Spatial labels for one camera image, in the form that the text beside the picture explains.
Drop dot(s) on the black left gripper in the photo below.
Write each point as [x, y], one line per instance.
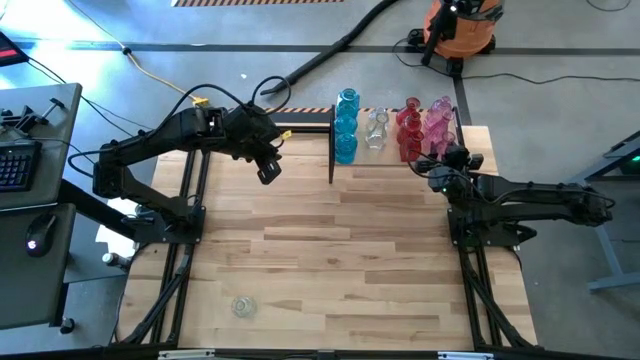
[250, 131]

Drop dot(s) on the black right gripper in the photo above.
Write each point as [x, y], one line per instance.
[450, 180]

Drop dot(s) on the pink conical glass vase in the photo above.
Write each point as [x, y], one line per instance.
[436, 127]

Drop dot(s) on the red ribbed glass vase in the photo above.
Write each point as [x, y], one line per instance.
[411, 146]

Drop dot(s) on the clear conical glass vase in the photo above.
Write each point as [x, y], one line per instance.
[375, 139]

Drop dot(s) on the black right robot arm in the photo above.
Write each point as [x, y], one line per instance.
[540, 197]

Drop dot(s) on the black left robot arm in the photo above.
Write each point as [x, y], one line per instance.
[150, 142]

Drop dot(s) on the yellow label tag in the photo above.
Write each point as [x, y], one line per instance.
[286, 134]

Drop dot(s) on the black hazard-striped mat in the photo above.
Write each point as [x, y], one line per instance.
[310, 118]

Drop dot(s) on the orange vacuum cleaner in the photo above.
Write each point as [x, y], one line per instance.
[465, 35]

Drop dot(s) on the clear round glass vase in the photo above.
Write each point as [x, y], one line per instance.
[244, 306]

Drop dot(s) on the grey metal trolley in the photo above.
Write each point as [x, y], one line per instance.
[601, 235]

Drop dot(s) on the white capped bottle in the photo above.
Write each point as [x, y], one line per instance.
[114, 260]

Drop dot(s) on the grey desk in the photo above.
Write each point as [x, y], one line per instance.
[55, 150]

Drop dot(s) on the black computer mouse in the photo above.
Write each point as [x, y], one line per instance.
[39, 237]

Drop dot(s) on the black desk clamp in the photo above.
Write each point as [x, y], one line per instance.
[25, 120]

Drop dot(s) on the black keyboard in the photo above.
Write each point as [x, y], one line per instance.
[17, 167]

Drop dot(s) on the black desk foot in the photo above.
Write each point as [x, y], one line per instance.
[67, 325]

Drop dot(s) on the dark low desk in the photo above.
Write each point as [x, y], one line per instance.
[30, 290]

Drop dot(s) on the black screen device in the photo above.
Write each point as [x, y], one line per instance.
[10, 50]

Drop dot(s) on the black metal rig frame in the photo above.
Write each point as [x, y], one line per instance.
[200, 165]

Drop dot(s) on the white metal bracket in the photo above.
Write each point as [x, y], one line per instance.
[185, 355]
[465, 356]

